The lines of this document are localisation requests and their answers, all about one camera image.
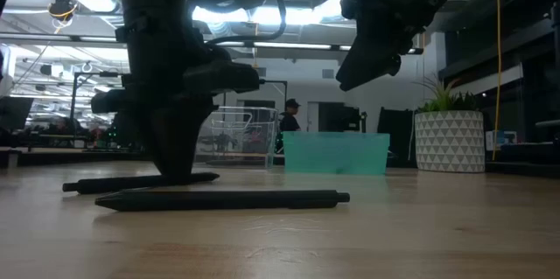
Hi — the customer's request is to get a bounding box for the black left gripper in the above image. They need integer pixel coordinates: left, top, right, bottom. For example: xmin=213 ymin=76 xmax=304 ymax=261
xmin=90 ymin=27 xmax=262 ymax=178

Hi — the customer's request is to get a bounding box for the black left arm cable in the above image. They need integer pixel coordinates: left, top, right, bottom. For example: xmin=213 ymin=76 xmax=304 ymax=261
xmin=205 ymin=0 xmax=288 ymax=46

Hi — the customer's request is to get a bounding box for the person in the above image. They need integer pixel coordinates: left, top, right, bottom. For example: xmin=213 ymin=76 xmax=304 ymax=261
xmin=276 ymin=98 xmax=303 ymax=154

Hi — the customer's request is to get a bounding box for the black background panel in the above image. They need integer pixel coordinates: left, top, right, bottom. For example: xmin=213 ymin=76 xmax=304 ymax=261
xmin=376 ymin=107 xmax=416 ymax=169

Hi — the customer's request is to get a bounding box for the black monitor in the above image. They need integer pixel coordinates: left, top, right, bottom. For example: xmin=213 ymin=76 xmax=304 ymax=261
xmin=0 ymin=96 xmax=35 ymax=134

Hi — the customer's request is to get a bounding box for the teal plastic bin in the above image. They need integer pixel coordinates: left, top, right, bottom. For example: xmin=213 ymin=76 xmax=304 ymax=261
xmin=283 ymin=131 xmax=391 ymax=177

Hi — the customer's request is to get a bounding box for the hanging cord reel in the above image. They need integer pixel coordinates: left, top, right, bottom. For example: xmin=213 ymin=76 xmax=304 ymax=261
xmin=46 ymin=0 xmax=80 ymax=22

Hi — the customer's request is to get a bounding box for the black pen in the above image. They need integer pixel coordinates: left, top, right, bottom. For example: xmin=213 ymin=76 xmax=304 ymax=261
xmin=62 ymin=171 xmax=221 ymax=195
xmin=94 ymin=189 xmax=351 ymax=213

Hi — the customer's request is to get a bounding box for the green plant in white pot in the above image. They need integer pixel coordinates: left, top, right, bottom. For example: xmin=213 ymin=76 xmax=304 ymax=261
xmin=413 ymin=75 xmax=487 ymax=174

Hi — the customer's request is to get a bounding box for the black background screen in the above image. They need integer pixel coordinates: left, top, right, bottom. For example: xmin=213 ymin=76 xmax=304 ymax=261
xmin=318 ymin=102 xmax=368 ymax=134

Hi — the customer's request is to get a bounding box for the clear plastic bin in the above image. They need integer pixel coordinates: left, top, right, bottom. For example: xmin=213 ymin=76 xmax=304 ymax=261
xmin=195 ymin=106 xmax=280 ymax=170

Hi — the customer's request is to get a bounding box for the ceiling light panel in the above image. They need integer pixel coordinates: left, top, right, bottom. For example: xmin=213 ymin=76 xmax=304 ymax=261
xmin=190 ymin=0 xmax=347 ymax=26

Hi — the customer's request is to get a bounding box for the ceiling strip light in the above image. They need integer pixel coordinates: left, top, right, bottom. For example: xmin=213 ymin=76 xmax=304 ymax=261
xmin=251 ymin=41 xmax=333 ymax=51

